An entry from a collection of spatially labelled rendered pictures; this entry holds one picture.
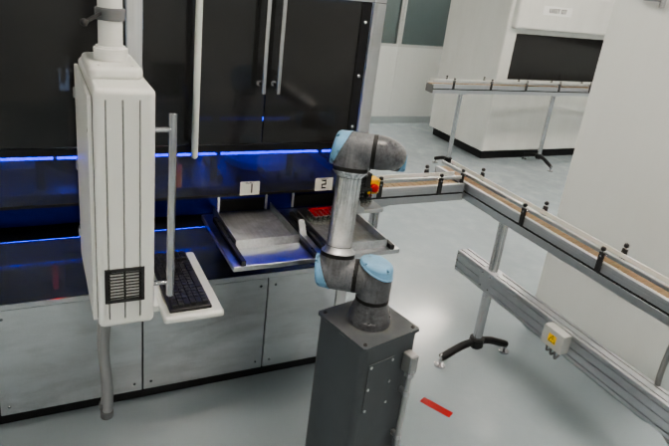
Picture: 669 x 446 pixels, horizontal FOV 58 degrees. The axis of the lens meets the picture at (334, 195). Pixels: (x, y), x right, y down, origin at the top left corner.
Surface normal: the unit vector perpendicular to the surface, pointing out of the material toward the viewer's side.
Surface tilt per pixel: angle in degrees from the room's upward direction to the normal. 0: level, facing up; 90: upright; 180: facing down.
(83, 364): 90
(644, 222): 90
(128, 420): 0
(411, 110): 90
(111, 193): 90
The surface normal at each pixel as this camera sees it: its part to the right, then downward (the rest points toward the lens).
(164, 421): 0.11, -0.93
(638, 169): -0.90, 0.06
